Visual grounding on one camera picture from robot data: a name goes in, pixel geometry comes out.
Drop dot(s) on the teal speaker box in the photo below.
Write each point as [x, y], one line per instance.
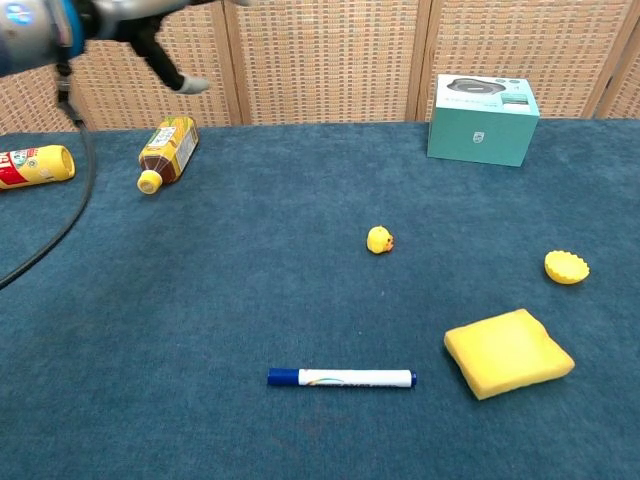
[480, 135]

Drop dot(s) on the wicker folding screen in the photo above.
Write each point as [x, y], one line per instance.
[325, 60]

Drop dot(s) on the yellow bottle with red label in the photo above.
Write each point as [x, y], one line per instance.
[35, 167]

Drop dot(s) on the small yellow rubber duck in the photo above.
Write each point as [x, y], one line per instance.
[380, 240]

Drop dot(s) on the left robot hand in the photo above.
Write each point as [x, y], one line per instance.
[150, 45]

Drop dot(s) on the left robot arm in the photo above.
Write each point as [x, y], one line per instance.
[30, 35]

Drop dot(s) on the white marker with blue cap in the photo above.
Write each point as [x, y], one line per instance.
[350, 378]

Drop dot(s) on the tea bottle with yellow cap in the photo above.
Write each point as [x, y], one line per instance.
[170, 147]

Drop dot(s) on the yellow scalloped round cup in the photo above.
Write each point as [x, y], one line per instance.
[565, 267]

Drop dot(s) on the yellow sponge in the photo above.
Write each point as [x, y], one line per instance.
[507, 352]

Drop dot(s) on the blue table cloth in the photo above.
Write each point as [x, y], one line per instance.
[250, 280]

